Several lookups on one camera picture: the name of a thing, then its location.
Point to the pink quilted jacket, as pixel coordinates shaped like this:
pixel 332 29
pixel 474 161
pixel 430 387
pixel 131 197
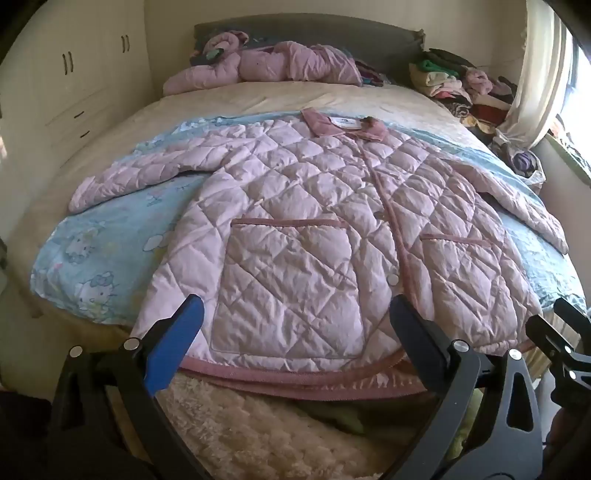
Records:
pixel 300 207

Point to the pile of folded clothes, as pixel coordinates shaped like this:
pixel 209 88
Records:
pixel 461 87

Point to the dark teal cloth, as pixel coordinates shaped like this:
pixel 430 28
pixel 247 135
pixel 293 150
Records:
pixel 212 54

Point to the cream fluffy rug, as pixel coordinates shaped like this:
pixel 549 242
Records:
pixel 240 429

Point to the cream wardrobe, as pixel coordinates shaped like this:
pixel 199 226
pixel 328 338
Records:
pixel 92 83

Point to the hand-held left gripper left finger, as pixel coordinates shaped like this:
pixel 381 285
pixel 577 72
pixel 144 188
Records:
pixel 173 344

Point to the grey padded headboard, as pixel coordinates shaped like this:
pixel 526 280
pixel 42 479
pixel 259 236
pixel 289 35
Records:
pixel 323 32

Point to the multicoloured striped cloth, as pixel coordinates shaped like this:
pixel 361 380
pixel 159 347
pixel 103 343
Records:
pixel 369 74

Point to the window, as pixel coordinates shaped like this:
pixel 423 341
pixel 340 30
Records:
pixel 579 83

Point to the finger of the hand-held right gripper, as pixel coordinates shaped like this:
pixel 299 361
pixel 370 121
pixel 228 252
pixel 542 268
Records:
pixel 549 334
pixel 572 314

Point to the crumpled pink padded coat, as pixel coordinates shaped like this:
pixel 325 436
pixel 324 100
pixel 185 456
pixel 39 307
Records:
pixel 277 62

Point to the cream curtain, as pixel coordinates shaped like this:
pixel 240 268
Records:
pixel 540 69

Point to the bed with cream sheet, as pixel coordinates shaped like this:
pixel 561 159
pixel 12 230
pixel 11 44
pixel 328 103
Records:
pixel 277 97

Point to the bag with purple cloth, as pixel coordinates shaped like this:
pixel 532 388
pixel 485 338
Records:
pixel 524 161

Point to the blue cartoon printed blanket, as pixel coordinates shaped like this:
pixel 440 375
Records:
pixel 106 249

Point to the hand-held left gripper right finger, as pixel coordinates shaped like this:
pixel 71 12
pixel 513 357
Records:
pixel 415 344

